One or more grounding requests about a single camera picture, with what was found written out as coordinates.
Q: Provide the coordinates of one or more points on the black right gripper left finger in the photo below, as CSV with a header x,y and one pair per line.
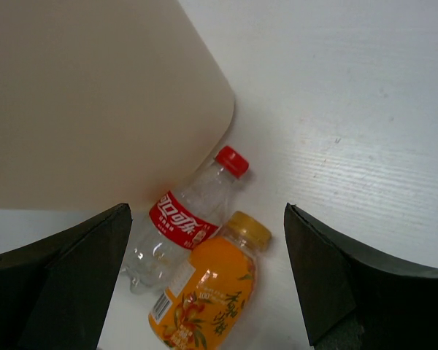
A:
x,y
55,292

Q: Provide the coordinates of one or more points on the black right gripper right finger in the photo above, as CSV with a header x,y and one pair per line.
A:
x,y
353,296

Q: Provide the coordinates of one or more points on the orange juice bottle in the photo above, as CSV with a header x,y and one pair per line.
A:
x,y
212,287

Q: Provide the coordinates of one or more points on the clear bottle red cap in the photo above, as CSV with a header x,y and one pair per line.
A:
x,y
180,220

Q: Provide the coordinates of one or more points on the cream plastic bin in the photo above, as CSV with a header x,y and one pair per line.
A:
x,y
103,102

